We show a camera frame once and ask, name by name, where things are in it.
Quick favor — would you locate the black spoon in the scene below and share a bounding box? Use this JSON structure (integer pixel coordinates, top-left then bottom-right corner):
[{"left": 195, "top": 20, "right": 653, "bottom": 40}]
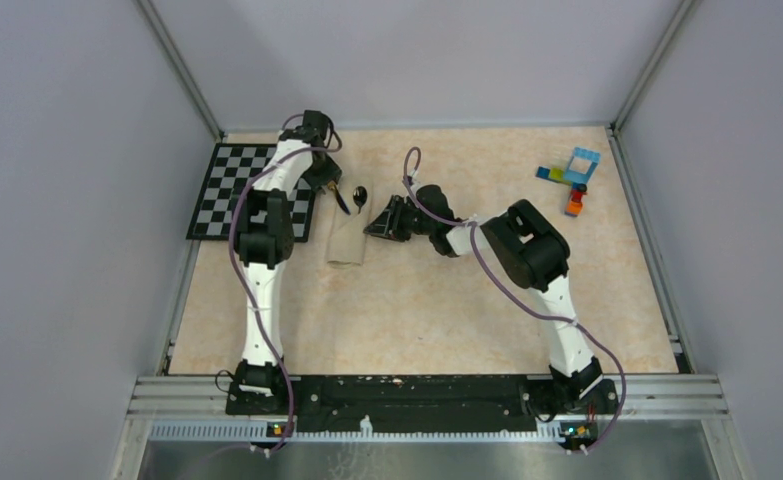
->
[{"left": 352, "top": 185, "right": 369, "bottom": 215}]

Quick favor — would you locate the black white checkerboard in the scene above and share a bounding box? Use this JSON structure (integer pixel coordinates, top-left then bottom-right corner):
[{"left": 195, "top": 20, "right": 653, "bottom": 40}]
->
[{"left": 186, "top": 143, "right": 316, "bottom": 243}]

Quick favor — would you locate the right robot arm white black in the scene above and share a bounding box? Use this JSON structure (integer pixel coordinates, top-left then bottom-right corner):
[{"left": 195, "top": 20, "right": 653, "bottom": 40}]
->
[{"left": 363, "top": 185, "right": 602, "bottom": 412}]

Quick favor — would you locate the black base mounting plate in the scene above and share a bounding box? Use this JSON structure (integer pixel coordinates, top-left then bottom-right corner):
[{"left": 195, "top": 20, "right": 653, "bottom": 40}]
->
[{"left": 225, "top": 375, "right": 618, "bottom": 434}]

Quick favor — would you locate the iridescent rainbow knife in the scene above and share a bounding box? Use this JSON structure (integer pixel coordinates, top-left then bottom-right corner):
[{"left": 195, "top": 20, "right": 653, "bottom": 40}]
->
[{"left": 328, "top": 182, "right": 351, "bottom": 215}]

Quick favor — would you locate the beige cloth napkin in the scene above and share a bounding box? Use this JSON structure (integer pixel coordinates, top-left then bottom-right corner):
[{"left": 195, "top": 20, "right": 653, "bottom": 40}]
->
[{"left": 325, "top": 186, "right": 371, "bottom": 269}]

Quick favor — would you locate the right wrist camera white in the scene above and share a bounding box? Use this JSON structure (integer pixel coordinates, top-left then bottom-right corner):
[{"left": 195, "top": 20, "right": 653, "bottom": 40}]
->
[{"left": 402, "top": 175, "right": 421, "bottom": 197}]

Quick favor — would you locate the white slotted cable duct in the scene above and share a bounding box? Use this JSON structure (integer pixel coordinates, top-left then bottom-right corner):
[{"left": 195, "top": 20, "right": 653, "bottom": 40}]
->
[{"left": 149, "top": 420, "right": 564, "bottom": 443}]

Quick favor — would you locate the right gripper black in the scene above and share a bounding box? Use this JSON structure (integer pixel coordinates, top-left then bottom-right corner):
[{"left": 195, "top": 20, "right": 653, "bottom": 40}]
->
[{"left": 364, "top": 196, "right": 435, "bottom": 243}]

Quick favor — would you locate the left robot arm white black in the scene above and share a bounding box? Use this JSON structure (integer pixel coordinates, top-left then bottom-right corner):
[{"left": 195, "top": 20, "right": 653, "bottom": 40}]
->
[{"left": 228, "top": 110, "right": 342, "bottom": 414}]

